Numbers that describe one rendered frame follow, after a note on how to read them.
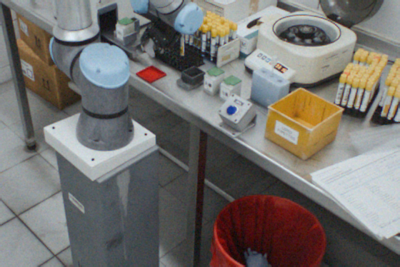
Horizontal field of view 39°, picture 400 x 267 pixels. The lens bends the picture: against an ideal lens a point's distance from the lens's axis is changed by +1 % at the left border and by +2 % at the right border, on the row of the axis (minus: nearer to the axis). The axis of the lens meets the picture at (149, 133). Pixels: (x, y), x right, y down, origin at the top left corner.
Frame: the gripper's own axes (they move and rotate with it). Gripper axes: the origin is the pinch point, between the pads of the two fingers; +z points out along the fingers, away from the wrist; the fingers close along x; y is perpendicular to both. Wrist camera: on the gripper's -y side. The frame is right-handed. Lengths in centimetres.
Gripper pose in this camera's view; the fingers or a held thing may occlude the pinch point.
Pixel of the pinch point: (145, 48)
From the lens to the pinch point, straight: 177.6
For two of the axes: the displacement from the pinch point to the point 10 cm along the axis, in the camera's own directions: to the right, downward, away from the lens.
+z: -3.2, 4.5, 8.4
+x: 7.5, -4.2, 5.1
